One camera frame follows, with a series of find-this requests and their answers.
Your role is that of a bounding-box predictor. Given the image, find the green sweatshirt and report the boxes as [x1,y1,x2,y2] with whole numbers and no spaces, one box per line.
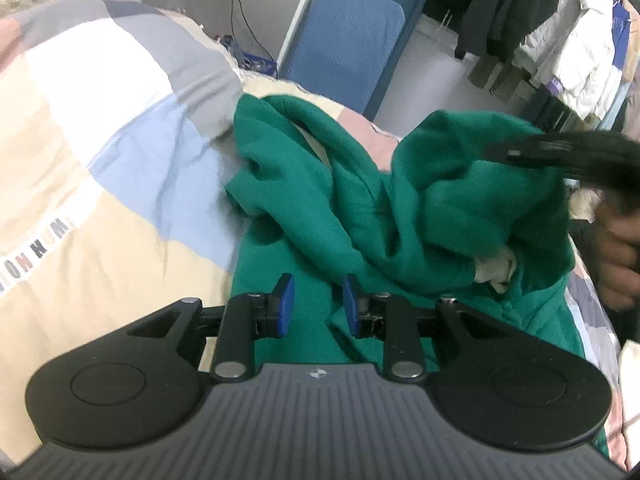
[224,93,609,461]

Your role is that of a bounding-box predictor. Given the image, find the person's right hand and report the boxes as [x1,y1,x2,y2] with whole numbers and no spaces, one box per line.
[596,197,640,311]

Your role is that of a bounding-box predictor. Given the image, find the white hanging garment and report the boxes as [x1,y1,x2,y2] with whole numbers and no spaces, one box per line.
[514,0,622,118]

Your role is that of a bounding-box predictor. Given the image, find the patchwork pastel bed quilt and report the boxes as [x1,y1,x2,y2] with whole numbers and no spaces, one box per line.
[1,0,620,466]

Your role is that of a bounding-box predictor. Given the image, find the black power cable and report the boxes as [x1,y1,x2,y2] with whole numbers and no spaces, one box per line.
[219,0,279,74]

